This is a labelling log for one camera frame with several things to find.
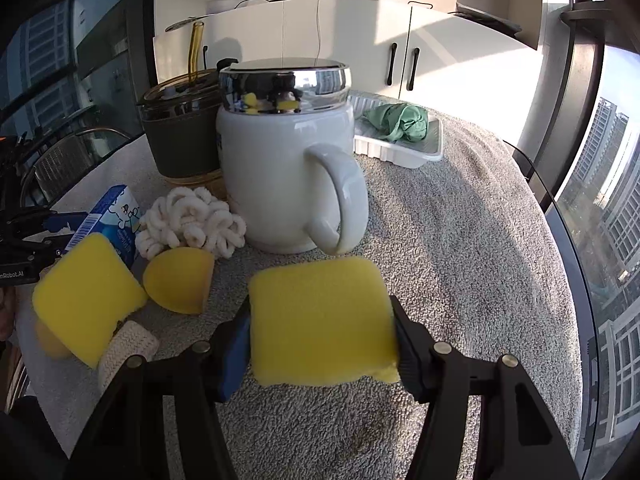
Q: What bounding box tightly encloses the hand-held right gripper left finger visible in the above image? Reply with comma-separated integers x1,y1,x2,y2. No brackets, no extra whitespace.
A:
65,297,252,480

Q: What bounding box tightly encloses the white ribbed plastic tray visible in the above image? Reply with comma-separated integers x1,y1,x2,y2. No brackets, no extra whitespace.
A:
347,91,445,170

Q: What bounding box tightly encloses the white mug with chrome lid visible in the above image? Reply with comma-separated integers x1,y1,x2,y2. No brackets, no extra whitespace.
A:
216,58,370,256

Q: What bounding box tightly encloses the blue tissue packet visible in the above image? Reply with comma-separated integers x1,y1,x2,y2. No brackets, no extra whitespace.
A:
64,184,142,268

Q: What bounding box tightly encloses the metal chair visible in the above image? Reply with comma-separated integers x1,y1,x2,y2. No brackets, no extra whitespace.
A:
20,127,133,211

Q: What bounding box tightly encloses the white cabinet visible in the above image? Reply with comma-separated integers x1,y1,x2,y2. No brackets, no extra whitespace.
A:
152,0,542,173

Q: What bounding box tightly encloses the yellow half-round sponge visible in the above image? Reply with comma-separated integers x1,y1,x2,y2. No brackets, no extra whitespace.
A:
142,247,216,316

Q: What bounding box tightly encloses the grey towel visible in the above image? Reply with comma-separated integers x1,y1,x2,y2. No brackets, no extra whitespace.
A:
15,105,583,480

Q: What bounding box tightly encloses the yellow square sponge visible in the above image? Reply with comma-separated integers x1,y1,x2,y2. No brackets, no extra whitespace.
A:
248,255,402,387
32,233,149,370

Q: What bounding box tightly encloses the white chenille loop scrunchie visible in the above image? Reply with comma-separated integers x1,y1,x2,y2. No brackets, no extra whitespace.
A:
135,186,248,261

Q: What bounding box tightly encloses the dark tumbler with yellow straw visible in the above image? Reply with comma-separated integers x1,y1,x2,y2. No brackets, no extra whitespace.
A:
137,21,225,192

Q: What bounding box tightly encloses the beige knit band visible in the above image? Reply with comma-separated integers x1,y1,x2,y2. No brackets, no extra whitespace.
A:
97,320,161,392

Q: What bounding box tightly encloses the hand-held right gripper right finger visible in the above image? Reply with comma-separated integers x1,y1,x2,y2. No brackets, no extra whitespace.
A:
389,295,582,480

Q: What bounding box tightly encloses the green cloth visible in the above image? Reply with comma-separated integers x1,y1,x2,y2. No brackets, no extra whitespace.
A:
362,102,431,144

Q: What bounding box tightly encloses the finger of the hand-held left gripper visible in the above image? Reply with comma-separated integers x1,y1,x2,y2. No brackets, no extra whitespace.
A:
5,211,90,237
10,234,73,263

